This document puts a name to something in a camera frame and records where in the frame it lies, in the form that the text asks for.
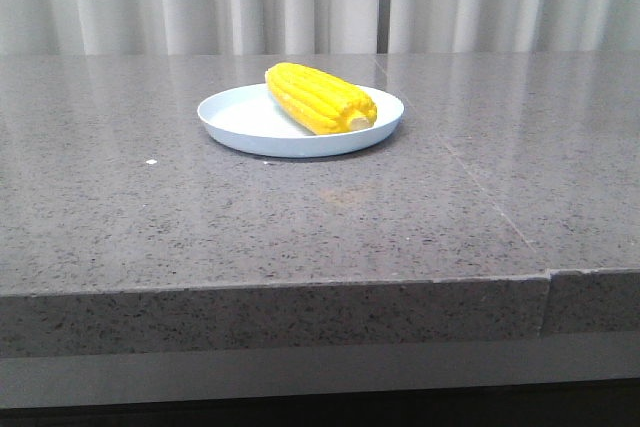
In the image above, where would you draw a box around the yellow corn cob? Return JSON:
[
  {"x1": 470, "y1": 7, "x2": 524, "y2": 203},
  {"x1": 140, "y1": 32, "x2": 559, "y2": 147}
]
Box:
[{"x1": 265, "y1": 62, "x2": 378, "y2": 135}]

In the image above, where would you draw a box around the grey pleated curtain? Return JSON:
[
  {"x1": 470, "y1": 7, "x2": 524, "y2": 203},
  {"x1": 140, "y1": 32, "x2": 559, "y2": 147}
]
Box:
[{"x1": 1, "y1": 0, "x2": 639, "y2": 55}]

